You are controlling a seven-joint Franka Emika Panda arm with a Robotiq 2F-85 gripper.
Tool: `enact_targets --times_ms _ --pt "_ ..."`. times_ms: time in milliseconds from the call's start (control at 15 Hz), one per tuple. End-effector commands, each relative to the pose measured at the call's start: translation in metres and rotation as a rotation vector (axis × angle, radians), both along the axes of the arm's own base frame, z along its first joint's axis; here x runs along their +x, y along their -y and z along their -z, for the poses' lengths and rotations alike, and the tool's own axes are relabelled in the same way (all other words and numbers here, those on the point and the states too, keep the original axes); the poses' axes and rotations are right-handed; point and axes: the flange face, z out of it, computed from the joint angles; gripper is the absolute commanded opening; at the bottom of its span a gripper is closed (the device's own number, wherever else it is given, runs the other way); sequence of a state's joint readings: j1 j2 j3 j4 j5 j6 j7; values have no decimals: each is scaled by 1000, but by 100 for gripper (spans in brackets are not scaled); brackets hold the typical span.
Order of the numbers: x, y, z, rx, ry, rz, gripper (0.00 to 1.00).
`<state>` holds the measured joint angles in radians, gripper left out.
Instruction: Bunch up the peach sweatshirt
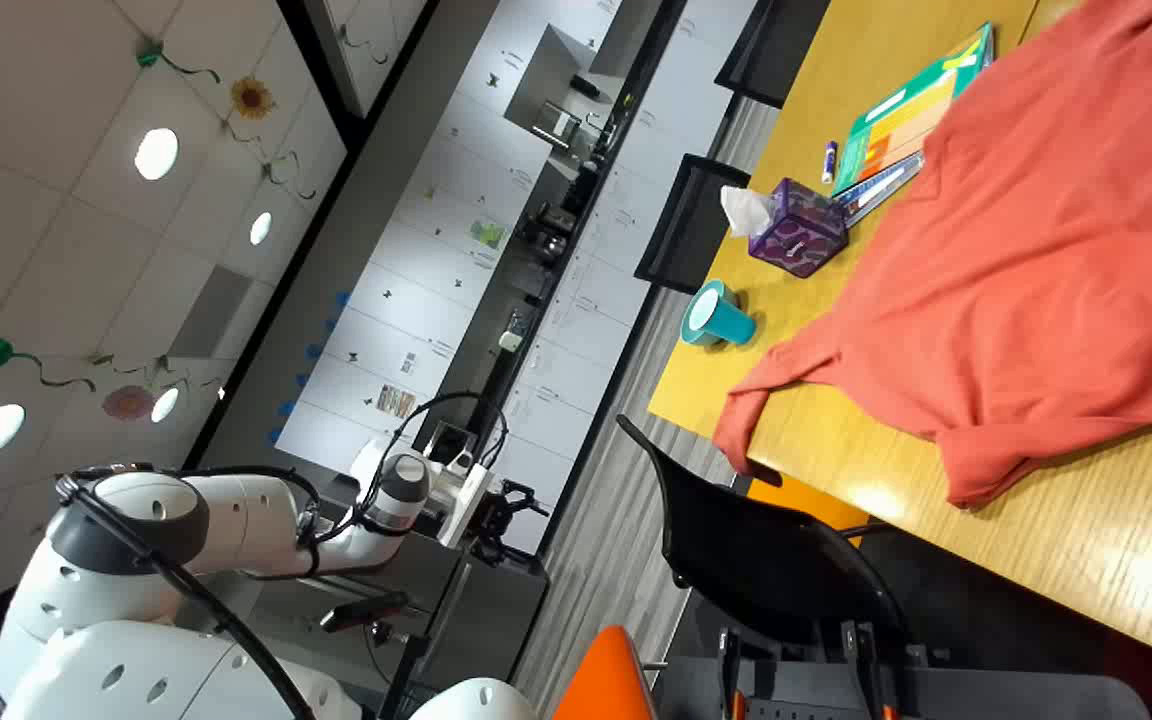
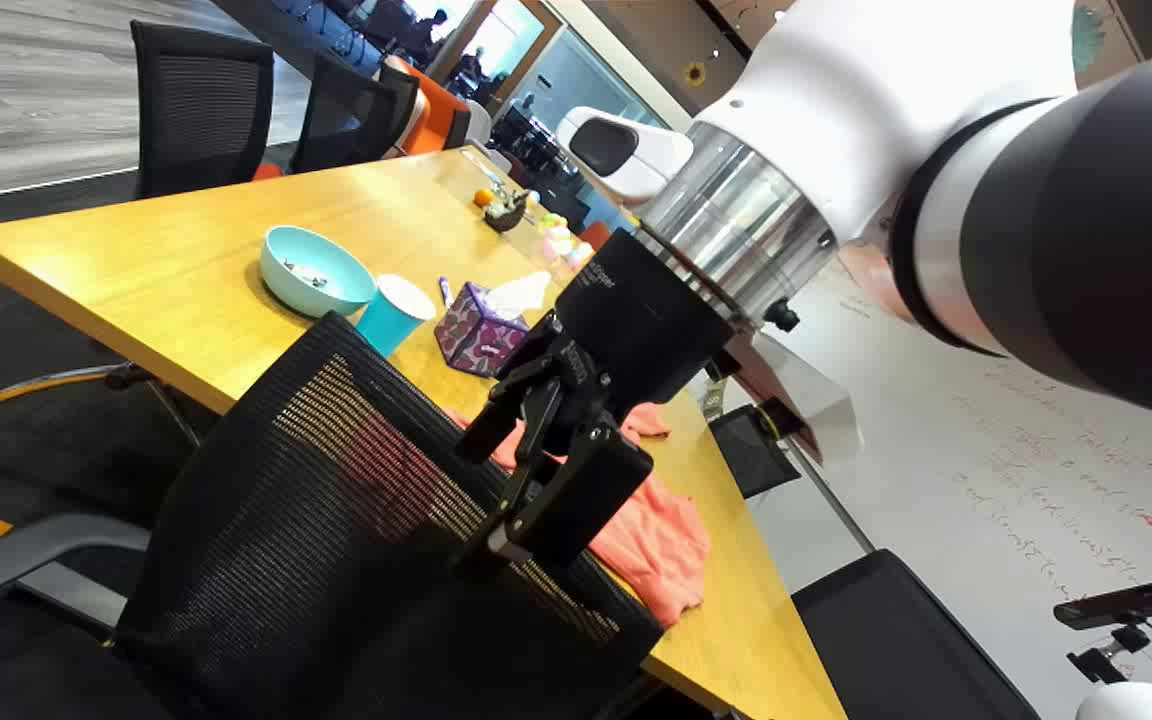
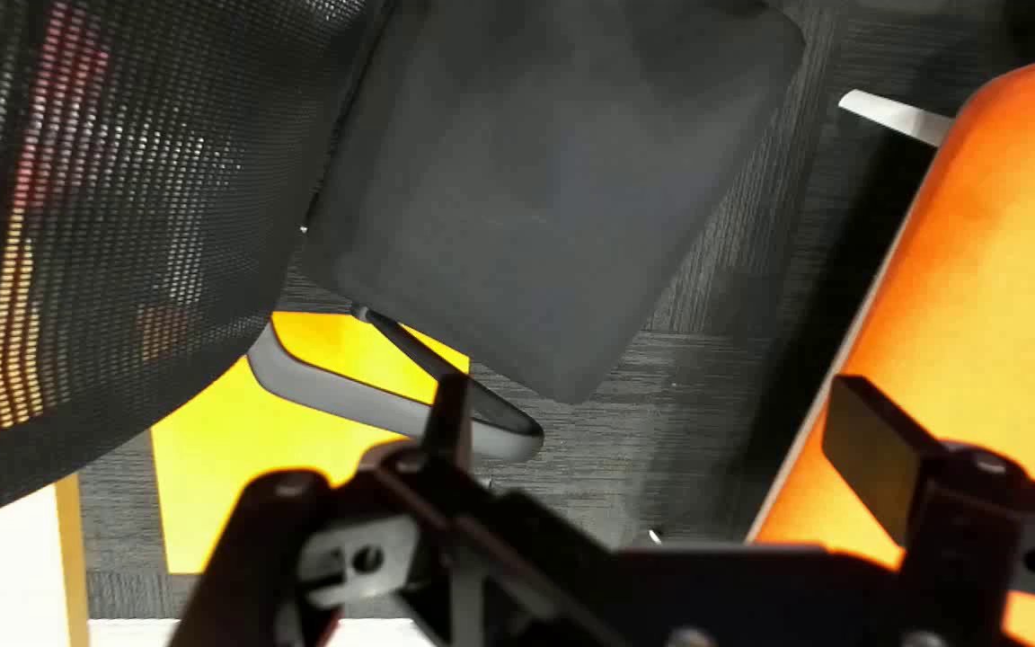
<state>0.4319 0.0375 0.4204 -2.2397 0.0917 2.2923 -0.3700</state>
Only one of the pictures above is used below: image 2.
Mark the purple tissue box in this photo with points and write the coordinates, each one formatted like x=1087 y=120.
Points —
x=479 y=334

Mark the orange chair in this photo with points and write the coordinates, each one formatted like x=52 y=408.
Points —
x=436 y=114

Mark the curved table leg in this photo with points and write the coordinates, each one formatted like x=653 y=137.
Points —
x=31 y=391

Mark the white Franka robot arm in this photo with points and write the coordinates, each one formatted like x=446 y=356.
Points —
x=871 y=93

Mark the black chair seat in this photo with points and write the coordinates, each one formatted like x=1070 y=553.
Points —
x=900 y=645

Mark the teal cup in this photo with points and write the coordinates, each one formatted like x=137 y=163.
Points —
x=395 y=317

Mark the peach sweatshirt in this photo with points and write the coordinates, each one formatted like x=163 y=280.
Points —
x=662 y=544

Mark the teal bowl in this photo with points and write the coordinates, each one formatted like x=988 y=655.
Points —
x=315 y=273

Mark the black mesh office chair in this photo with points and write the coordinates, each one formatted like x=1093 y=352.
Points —
x=270 y=574

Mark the dark figurine with orange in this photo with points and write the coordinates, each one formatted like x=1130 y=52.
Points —
x=506 y=210

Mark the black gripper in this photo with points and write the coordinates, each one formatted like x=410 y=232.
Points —
x=642 y=315

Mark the blue upholstered bench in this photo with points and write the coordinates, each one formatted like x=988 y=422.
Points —
x=319 y=34

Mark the black high-back chair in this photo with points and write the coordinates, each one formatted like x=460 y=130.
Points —
x=350 y=120
x=203 y=106

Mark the black camera on stand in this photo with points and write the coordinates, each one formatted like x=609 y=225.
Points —
x=1126 y=603

